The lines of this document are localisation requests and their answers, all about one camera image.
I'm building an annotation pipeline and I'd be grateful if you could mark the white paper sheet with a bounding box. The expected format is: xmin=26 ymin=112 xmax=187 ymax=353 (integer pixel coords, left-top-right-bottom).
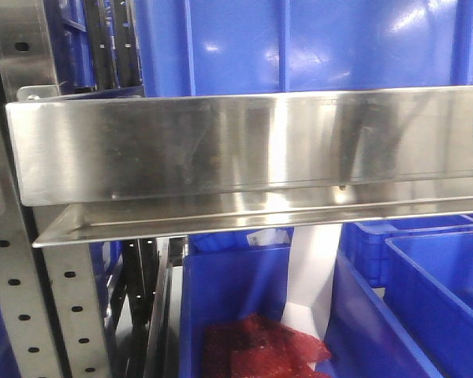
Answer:
xmin=281 ymin=224 xmax=341 ymax=340

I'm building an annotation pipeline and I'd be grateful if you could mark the blue bin lower right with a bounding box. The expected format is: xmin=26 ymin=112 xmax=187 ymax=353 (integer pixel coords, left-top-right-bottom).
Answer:
xmin=384 ymin=232 xmax=473 ymax=377

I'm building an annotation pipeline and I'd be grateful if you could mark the blue bin with red bags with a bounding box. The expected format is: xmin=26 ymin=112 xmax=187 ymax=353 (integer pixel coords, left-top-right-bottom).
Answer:
xmin=179 ymin=226 xmax=440 ymax=377

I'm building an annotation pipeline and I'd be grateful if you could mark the large blue bin upper shelf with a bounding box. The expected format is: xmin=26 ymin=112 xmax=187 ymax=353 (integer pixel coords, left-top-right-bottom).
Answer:
xmin=134 ymin=1 xmax=473 ymax=97

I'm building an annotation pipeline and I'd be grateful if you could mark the stainless steel shelf rack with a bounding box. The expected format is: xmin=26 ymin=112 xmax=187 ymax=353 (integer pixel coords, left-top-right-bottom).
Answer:
xmin=0 ymin=1 xmax=473 ymax=377

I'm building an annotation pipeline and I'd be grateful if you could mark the red bubble wrap bag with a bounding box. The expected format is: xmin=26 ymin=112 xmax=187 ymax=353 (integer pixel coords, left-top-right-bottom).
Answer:
xmin=201 ymin=313 xmax=332 ymax=377

